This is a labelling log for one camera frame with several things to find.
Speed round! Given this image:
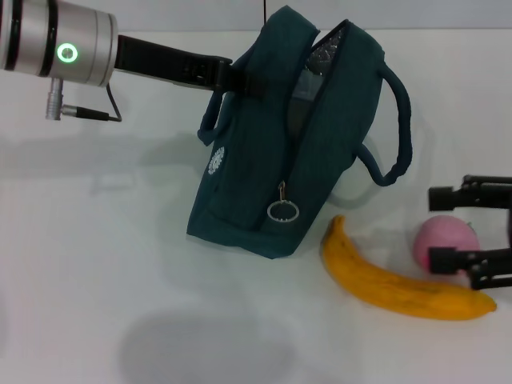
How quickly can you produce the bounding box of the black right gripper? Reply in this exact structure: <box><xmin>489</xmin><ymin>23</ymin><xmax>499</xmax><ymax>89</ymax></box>
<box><xmin>428</xmin><ymin>174</ymin><xmax>512</xmax><ymax>291</ymax></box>

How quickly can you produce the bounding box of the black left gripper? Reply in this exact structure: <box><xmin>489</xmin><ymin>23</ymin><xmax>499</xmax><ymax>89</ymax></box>
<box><xmin>113</xmin><ymin>34</ymin><xmax>268</xmax><ymax>100</ymax></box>

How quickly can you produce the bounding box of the dark teal fabric bag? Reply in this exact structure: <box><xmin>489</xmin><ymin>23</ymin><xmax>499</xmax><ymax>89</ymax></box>
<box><xmin>186</xmin><ymin>4</ymin><xmax>413</xmax><ymax>260</ymax></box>

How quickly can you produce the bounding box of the yellow banana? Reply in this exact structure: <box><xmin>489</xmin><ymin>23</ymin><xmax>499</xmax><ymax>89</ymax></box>
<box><xmin>319</xmin><ymin>214</ymin><xmax>498</xmax><ymax>321</ymax></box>

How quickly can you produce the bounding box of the metal zipper pull ring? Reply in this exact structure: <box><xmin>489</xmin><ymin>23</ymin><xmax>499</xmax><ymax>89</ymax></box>
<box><xmin>266</xmin><ymin>180</ymin><xmax>300</xmax><ymax>223</ymax></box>

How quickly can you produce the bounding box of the pink peach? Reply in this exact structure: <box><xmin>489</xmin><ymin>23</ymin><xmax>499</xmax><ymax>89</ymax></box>
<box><xmin>413</xmin><ymin>215</ymin><xmax>480</xmax><ymax>277</ymax></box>

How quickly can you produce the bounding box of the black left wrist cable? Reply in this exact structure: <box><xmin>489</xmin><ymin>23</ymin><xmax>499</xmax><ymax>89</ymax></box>
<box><xmin>44</xmin><ymin>78</ymin><xmax>124</xmax><ymax>123</ymax></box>

